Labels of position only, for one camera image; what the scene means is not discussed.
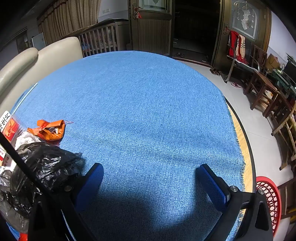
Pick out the red plastic basket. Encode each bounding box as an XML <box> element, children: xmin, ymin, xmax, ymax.
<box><xmin>255</xmin><ymin>176</ymin><xmax>282</xmax><ymax>237</ymax></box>

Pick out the red and white scarf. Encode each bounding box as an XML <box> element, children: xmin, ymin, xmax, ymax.
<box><xmin>227</xmin><ymin>31</ymin><xmax>247</xmax><ymax>63</ymax></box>

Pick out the orange crumpled wrapper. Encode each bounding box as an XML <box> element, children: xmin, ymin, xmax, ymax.
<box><xmin>27</xmin><ymin>120</ymin><xmax>74</xmax><ymax>141</ymax></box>

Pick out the beige curtain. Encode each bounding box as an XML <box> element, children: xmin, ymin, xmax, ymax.
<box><xmin>37</xmin><ymin>0</ymin><xmax>102</xmax><ymax>45</ymax></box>

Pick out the red and white packet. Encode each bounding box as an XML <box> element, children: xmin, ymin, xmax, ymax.
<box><xmin>0</xmin><ymin>111</ymin><xmax>26</xmax><ymax>142</ymax></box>

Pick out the black plastic bag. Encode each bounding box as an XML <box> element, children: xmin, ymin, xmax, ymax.
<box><xmin>0</xmin><ymin>142</ymin><xmax>82</xmax><ymax>218</ymax></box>

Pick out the beige leather sofa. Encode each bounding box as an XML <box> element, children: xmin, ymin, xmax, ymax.
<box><xmin>0</xmin><ymin>37</ymin><xmax>84</xmax><ymax>116</ymax></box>

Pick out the brown door with glass panel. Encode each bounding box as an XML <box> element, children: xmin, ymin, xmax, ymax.
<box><xmin>211</xmin><ymin>0</ymin><xmax>272</xmax><ymax>70</ymax></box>

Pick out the white board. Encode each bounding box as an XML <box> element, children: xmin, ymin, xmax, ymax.
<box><xmin>32</xmin><ymin>32</ymin><xmax>45</xmax><ymax>50</ymax></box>

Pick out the blue tablecloth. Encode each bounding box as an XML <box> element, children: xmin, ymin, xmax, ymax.
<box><xmin>0</xmin><ymin>50</ymin><xmax>245</xmax><ymax>241</ymax></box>

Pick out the black monitor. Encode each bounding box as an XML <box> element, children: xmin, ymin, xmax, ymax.
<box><xmin>283</xmin><ymin>59</ymin><xmax>296</xmax><ymax>77</ymax></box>

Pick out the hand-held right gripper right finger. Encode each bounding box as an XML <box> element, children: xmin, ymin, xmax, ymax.
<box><xmin>196</xmin><ymin>164</ymin><xmax>274</xmax><ymax>241</ymax></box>

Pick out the wooden baby crib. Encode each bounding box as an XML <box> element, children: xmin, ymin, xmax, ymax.
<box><xmin>61</xmin><ymin>21</ymin><xmax>130</xmax><ymax>58</ymax></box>

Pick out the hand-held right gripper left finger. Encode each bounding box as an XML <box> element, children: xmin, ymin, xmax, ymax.
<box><xmin>28</xmin><ymin>163</ymin><xmax>104</xmax><ymax>241</ymax></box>

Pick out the light wooden chair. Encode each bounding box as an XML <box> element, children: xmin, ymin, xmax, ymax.
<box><xmin>270</xmin><ymin>109</ymin><xmax>296</xmax><ymax>171</ymax></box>

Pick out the white crumpled plastic wrapper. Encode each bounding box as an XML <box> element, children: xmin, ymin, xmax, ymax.
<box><xmin>15</xmin><ymin>133</ymin><xmax>42</xmax><ymax>149</ymax></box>

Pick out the cardboard box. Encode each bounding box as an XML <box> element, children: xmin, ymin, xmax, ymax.
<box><xmin>266</xmin><ymin>53</ymin><xmax>282</xmax><ymax>70</ymax></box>

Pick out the brown door with red tassel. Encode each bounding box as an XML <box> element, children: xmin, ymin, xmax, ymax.
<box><xmin>128</xmin><ymin>0</ymin><xmax>173</xmax><ymax>56</ymax></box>

